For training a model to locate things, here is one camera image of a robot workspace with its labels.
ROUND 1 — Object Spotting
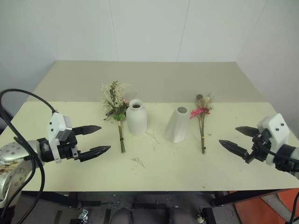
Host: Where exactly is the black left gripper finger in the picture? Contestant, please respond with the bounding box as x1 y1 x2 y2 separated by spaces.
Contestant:
78 146 112 163
73 125 102 137

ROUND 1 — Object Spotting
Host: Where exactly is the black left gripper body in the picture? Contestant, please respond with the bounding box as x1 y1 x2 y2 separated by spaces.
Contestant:
57 134 81 161

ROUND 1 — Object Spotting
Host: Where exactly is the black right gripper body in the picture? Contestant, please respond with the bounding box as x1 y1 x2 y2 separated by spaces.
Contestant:
250 130 268 162

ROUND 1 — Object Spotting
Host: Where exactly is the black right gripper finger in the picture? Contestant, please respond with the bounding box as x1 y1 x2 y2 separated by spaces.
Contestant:
235 126 259 139
218 139 252 164

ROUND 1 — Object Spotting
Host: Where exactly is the white round bottle vase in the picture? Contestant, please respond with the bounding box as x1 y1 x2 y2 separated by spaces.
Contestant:
126 98 148 136

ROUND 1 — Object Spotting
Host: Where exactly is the white cone-shaped vase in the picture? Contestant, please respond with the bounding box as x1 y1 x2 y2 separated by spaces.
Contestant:
164 106 189 144

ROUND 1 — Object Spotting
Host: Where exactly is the green and cream flower bouquet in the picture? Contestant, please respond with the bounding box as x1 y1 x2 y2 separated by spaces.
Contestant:
98 80 132 154

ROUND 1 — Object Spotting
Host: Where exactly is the small dried flower twig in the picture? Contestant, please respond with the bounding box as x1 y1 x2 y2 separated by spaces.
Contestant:
145 131 161 145
130 156 146 169

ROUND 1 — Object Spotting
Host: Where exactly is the pink and brown flower bouquet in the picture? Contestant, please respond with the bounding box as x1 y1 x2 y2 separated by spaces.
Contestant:
189 93 214 155

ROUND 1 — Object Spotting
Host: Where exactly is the silver caster wheel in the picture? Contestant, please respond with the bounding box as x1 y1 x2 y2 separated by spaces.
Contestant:
78 209 90 221
197 206 206 223

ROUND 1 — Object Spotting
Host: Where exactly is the orange floor mat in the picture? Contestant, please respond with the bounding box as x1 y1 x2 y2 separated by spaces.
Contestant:
233 186 299 224

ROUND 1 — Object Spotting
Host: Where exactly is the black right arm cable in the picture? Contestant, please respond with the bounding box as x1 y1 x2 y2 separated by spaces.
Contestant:
251 134 299 162

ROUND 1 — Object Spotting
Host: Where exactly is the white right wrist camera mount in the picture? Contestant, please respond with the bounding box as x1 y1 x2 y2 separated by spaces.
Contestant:
256 113 291 167

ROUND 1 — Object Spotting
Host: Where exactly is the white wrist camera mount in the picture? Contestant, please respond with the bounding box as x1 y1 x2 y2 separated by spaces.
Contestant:
256 113 291 167
47 112 74 164

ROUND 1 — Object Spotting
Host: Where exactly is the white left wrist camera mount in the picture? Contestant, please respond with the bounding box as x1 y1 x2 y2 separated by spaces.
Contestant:
47 112 74 164

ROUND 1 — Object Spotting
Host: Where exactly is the black metal table frame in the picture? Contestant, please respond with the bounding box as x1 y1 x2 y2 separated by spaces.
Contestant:
22 188 282 224

